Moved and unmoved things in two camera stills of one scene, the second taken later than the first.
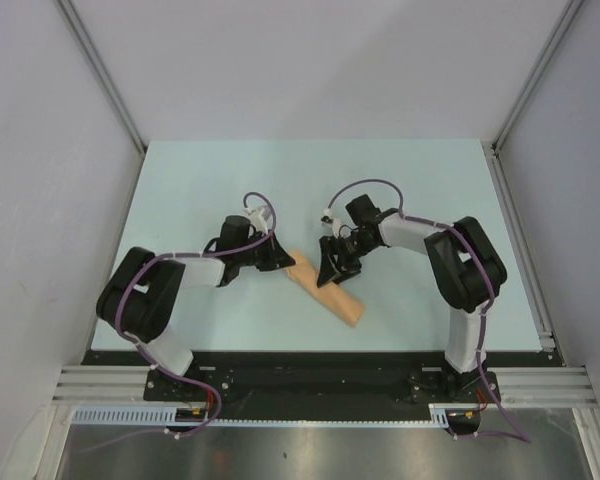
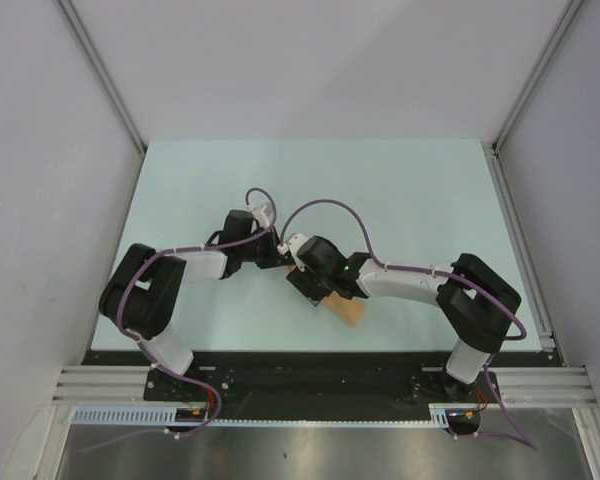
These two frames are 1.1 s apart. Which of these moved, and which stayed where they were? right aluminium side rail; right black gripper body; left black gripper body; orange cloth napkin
Moved: right black gripper body
Stayed: orange cloth napkin; right aluminium side rail; left black gripper body
